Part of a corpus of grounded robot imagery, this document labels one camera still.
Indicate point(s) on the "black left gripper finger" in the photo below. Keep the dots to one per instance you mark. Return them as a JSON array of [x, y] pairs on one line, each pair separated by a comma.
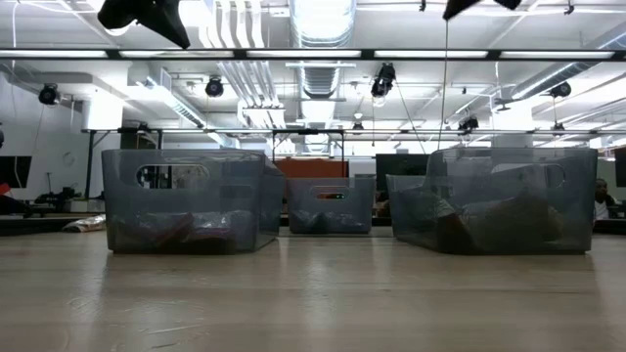
[[159, 17], [175, 14]]

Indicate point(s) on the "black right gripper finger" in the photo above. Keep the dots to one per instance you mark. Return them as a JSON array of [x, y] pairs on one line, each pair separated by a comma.
[[469, 4], [455, 7]]

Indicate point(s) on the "reddish granola bar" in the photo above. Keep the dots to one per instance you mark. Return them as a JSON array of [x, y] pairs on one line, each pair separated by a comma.
[[173, 227]]

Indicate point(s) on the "beige blue orange granola bar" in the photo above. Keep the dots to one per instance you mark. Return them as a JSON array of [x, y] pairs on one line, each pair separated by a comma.
[[552, 217]]

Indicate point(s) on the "white blue granola bar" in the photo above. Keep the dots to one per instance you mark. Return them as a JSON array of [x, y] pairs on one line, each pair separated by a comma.
[[494, 225]]

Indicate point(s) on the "black background robot arm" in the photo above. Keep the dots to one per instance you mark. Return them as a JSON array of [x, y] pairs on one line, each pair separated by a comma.
[[58, 198]]

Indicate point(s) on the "snack bars pile left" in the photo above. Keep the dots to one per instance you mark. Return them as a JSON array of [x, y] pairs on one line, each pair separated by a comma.
[[88, 224]]

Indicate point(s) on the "black beam with light strips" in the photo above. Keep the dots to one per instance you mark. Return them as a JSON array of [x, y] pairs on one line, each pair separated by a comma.
[[112, 54]]

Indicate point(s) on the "black hanging spotlight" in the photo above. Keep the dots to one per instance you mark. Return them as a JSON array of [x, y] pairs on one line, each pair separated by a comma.
[[468, 124], [214, 87], [561, 90], [384, 80], [49, 94]]

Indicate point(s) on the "grey translucent plastic bin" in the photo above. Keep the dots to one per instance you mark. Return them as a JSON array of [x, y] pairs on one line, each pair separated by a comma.
[[330, 200], [195, 195], [579, 205]]

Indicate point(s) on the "red object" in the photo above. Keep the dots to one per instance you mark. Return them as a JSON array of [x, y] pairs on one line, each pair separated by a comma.
[[5, 189]]

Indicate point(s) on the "person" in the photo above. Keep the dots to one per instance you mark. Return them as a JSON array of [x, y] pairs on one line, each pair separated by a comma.
[[602, 203]]

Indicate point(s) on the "silver round ventilation duct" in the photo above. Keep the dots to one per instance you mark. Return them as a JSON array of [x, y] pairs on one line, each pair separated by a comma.
[[320, 78]]

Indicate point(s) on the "black background rig frame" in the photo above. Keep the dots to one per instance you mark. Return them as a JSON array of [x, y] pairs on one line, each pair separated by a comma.
[[90, 166]]

